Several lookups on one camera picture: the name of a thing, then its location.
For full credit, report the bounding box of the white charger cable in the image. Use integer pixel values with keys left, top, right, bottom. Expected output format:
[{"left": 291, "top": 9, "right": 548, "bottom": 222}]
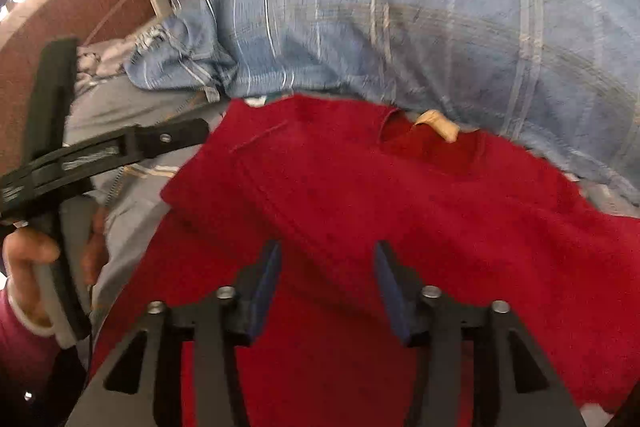
[{"left": 81, "top": 0, "right": 157, "bottom": 46}]

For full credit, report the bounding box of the blue plaid quilt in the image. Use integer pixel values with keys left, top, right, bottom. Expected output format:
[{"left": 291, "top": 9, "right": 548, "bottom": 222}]
[{"left": 124, "top": 0, "right": 640, "bottom": 208}]

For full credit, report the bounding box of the grey checked bed sheet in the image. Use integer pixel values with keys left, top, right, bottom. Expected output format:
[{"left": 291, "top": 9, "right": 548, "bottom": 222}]
[{"left": 64, "top": 72, "right": 233, "bottom": 323}]

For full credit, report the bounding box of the white patterned cloth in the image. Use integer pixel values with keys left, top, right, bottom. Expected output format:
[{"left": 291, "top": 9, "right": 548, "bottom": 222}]
[{"left": 75, "top": 46, "right": 137, "bottom": 82}]

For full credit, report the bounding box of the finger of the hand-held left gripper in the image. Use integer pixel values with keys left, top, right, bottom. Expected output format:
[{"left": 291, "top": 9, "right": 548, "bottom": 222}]
[{"left": 0, "top": 118, "right": 210, "bottom": 224}]

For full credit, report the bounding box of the person's left hand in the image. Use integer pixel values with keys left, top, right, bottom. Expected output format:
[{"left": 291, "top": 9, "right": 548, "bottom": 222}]
[{"left": 0, "top": 206, "right": 110, "bottom": 329}]

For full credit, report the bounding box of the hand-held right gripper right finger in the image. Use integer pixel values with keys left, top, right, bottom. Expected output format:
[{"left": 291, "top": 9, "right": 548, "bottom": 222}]
[{"left": 374, "top": 241, "right": 588, "bottom": 427}]

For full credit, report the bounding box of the person's left forearm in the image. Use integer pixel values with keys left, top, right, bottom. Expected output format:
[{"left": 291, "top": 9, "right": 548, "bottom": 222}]
[{"left": 0, "top": 287, "right": 68, "bottom": 413}]

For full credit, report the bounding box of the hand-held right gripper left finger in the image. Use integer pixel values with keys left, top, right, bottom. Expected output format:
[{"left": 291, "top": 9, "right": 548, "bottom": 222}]
[{"left": 65, "top": 239, "right": 283, "bottom": 427}]

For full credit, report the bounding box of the red knit garment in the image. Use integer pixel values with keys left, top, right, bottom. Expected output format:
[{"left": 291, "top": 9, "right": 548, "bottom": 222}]
[{"left": 90, "top": 94, "right": 640, "bottom": 427}]

